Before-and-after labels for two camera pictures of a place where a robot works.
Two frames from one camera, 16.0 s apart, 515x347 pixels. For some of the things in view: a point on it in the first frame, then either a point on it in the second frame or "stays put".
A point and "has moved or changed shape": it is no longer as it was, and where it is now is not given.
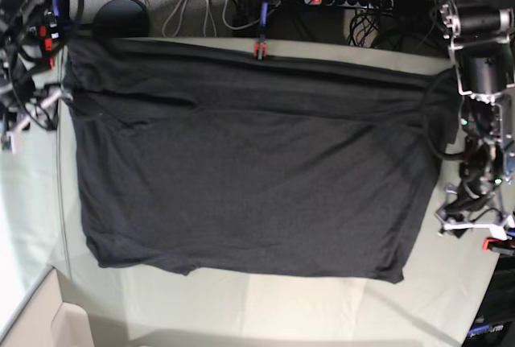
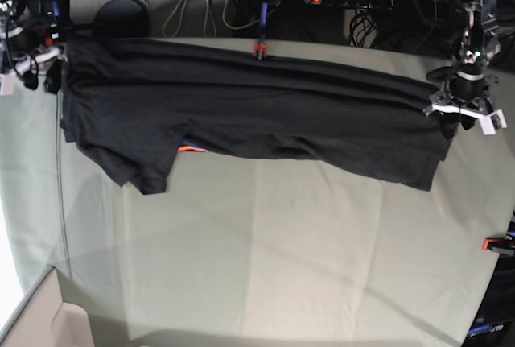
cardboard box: x=45 y=320 stays put
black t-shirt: x=252 y=155 has moved or changed shape
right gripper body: x=489 y=220 → x=492 y=120
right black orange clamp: x=492 y=244 stays put
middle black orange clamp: x=260 y=47 stays put
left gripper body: x=43 y=110 → x=6 y=80
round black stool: x=121 y=18 stays put
